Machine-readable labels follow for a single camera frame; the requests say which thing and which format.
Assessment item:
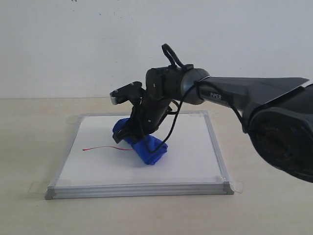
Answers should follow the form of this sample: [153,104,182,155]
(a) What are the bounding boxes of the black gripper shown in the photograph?
[112,102,161,143]

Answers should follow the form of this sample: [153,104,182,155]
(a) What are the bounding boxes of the blue cloth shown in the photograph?
[112,118,168,165]

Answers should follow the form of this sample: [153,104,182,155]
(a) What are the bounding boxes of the dark grey Piper robot arm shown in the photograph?
[111,65,313,182]

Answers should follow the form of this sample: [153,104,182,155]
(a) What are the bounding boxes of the clear tape strip back left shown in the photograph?
[66,116,84,124]

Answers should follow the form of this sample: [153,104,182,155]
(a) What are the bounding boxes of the clear tape strip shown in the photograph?
[66,116,84,124]
[215,176,244,195]
[28,180,71,194]
[188,110,219,119]

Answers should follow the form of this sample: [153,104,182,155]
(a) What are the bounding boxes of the clear tape strip back right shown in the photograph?
[188,110,219,119]

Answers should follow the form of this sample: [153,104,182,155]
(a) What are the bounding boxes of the clear tape strip front left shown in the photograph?
[28,180,71,194]

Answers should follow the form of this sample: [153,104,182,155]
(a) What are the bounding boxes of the clear tape strip front right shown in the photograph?
[215,176,244,195]

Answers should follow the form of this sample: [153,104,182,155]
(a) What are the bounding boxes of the white board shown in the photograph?
[45,111,229,200]

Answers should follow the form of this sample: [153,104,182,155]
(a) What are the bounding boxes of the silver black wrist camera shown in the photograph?
[110,81,144,105]

